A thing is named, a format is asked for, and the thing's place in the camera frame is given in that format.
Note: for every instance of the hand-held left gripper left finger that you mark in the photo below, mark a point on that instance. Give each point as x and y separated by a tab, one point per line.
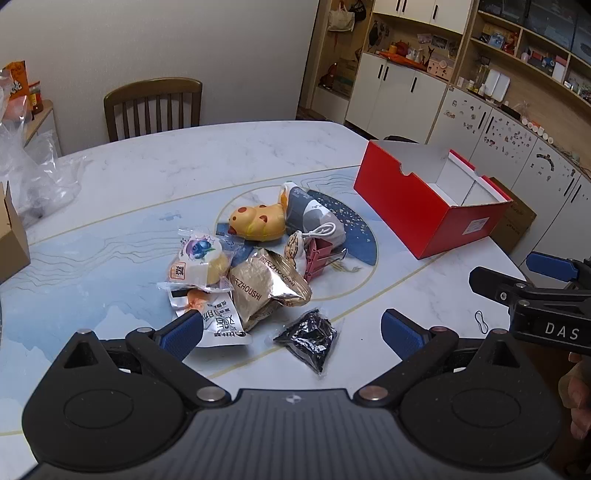
184	330

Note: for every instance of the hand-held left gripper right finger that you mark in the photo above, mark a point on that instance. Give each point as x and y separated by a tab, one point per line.
401	334

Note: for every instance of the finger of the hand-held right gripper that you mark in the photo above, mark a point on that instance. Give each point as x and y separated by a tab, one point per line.
498	286
551	265

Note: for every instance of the white orange-print snack packet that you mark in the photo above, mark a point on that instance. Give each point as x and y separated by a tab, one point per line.
221	323

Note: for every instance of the blueberry bun packet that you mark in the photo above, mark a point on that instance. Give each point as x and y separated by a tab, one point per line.
203	263

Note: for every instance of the gold foil snack packet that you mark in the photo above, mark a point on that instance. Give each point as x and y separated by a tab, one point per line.
258	290

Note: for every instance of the black small-parts packet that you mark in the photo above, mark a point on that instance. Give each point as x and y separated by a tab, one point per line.
307	339

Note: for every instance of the pink binder clip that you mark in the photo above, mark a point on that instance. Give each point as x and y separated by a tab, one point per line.
318	261

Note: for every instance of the red cardboard box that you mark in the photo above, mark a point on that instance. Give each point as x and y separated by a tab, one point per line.
406	217

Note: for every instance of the yellow spotted animal toy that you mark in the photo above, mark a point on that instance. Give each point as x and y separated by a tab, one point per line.
258	221

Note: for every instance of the white cat paw toy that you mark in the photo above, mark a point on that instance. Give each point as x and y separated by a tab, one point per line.
293	249

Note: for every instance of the grey printed pouch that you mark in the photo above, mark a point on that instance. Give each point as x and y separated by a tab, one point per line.
314	212

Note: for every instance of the white marble patterned desktop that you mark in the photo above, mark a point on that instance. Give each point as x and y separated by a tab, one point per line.
231	152

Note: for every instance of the person's right hand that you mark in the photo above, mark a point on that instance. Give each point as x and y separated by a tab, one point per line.
577	392

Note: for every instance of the black rubber band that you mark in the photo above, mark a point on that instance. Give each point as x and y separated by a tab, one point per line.
476	316

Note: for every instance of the brown printed carton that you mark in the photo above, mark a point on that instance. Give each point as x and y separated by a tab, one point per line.
515	221

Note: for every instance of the white stickered low cabinet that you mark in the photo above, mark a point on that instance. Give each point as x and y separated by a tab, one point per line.
508	143

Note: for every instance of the small brown cardboard box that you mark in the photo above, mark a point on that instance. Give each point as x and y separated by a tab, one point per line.
11	249

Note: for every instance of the white two-door cabinet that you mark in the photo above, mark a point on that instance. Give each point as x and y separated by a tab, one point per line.
397	97

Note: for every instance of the clear plastic bag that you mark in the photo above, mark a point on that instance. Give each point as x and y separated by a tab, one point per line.
37	166

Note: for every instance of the brown wooden chair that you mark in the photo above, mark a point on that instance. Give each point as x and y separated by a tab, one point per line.
152	87

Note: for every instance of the orange tray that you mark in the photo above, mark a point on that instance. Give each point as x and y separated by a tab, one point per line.
401	59

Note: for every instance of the red teapot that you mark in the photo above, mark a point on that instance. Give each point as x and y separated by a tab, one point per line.
400	47

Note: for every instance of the open wooden shelf unit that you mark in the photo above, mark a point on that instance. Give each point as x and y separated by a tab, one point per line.
332	78

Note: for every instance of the red-lidded sauce jar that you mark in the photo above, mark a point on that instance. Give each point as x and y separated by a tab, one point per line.
36	99

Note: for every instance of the white upper cabinet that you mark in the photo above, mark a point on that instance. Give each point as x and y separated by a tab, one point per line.
425	14

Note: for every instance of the orange snack bag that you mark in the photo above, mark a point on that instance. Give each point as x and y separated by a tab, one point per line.
16	85

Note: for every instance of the beige tote bag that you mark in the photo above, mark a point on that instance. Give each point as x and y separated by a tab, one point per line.
340	18

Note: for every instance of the wooden wall shelving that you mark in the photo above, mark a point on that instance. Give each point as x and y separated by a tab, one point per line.
531	64

